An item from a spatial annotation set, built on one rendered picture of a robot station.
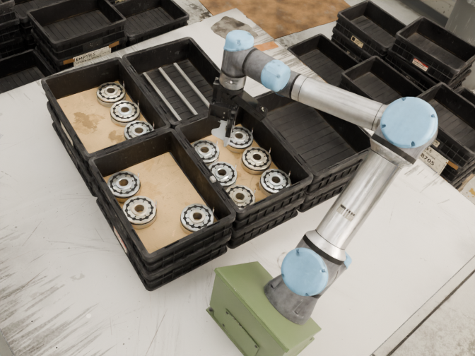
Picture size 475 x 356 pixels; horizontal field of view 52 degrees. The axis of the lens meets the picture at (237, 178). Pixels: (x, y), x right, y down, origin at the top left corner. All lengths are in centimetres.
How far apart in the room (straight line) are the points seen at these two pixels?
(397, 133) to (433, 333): 158
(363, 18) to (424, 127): 233
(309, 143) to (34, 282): 103
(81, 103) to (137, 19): 126
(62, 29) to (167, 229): 156
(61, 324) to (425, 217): 131
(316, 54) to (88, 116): 174
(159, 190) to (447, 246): 104
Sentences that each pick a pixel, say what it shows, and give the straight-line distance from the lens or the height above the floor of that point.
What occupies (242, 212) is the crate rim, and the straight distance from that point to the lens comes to 146.
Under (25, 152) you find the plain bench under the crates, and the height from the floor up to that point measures 70.
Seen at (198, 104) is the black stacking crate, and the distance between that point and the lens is 188.
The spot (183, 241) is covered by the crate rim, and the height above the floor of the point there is 93.
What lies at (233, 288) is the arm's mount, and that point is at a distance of 129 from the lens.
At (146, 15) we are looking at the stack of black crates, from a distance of 308.
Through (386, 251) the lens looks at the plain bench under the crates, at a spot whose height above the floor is 70.
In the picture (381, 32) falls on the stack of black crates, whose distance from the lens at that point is 334.
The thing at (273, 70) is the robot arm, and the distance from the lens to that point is 128.
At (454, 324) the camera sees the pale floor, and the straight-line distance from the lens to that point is 266.
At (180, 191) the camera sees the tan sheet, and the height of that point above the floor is 83.
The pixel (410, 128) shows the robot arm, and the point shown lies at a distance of 114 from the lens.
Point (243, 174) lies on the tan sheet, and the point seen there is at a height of 83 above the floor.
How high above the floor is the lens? 213
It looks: 52 degrees down
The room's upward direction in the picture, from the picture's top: 12 degrees clockwise
